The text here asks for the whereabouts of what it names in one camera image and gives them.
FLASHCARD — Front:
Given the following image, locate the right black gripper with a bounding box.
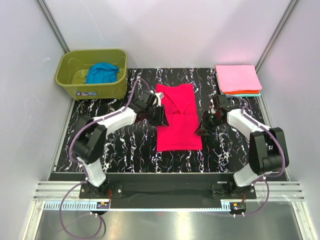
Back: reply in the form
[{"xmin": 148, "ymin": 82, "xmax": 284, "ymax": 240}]
[{"xmin": 194, "ymin": 110, "xmax": 224, "ymax": 137}]

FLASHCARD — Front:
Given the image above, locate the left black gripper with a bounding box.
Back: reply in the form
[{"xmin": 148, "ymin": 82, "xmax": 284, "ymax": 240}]
[{"xmin": 145, "ymin": 104, "xmax": 169, "ymax": 127}]

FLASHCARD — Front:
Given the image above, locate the magenta t shirt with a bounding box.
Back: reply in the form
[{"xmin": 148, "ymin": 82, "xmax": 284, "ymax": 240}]
[{"xmin": 156, "ymin": 83, "xmax": 203, "ymax": 152}]

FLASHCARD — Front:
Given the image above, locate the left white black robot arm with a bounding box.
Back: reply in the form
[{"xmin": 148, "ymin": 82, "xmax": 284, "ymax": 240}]
[{"xmin": 69, "ymin": 90, "xmax": 169, "ymax": 198}]

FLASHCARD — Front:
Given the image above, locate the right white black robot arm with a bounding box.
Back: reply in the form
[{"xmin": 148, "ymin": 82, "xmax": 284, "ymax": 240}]
[{"xmin": 195, "ymin": 94, "xmax": 289, "ymax": 199}]

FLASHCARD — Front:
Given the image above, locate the folded light teal t shirt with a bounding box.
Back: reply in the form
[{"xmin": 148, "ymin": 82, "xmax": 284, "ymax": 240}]
[{"xmin": 233, "ymin": 92, "xmax": 261, "ymax": 98}]

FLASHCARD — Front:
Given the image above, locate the folded orange t shirt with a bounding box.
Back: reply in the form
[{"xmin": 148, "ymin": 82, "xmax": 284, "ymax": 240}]
[{"xmin": 224, "ymin": 90, "xmax": 260, "ymax": 95}]

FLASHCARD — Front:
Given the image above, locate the folded pink t shirt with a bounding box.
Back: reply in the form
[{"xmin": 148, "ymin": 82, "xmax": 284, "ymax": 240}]
[{"xmin": 215, "ymin": 65, "xmax": 262, "ymax": 93}]

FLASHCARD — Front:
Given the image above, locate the teal blue t shirt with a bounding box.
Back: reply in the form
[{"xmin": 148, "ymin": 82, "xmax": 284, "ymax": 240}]
[{"xmin": 85, "ymin": 62, "xmax": 120, "ymax": 84}]

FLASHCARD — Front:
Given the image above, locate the olive green plastic bin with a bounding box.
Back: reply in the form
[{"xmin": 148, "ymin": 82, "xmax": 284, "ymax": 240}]
[{"xmin": 55, "ymin": 48, "xmax": 128, "ymax": 101}]

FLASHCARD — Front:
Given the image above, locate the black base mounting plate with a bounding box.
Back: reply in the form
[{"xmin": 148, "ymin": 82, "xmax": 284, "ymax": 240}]
[{"xmin": 48, "ymin": 172, "xmax": 288, "ymax": 210}]

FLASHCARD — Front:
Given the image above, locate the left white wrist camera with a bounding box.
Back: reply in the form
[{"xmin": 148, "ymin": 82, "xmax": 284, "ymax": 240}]
[{"xmin": 152, "ymin": 92, "xmax": 164, "ymax": 107}]

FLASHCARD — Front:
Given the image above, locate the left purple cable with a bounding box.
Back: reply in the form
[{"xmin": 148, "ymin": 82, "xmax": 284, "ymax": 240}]
[{"xmin": 59, "ymin": 78, "xmax": 155, "ymax": 238}]

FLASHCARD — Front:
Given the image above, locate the purple cable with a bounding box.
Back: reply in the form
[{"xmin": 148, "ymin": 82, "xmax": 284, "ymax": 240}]
[
  {"xmin": 204, "ymin": 96, "xmax": 287, "ymax": 217},
  {"xmin": 59, "ymin": 78, "xmax": 155, "ymax": 238}
]

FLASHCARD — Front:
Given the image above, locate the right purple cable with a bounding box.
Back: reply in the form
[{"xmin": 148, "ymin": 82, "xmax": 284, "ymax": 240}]
[{"xmin": 204, "ymin": 96, "xmax": 287, "ymax": 217}]

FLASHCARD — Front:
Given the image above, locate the aluminium frame rail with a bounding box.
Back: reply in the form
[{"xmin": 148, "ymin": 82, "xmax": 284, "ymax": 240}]
[{"xmin": 33, "ymin": 181, "xmax": 80, "ymax": 201}]

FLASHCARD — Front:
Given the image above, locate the white slotted cable duct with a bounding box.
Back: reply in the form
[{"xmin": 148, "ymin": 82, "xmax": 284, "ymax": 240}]
[{"xmin": 44, "ymin": 200, "xmax": 111, "ymax": 212}]

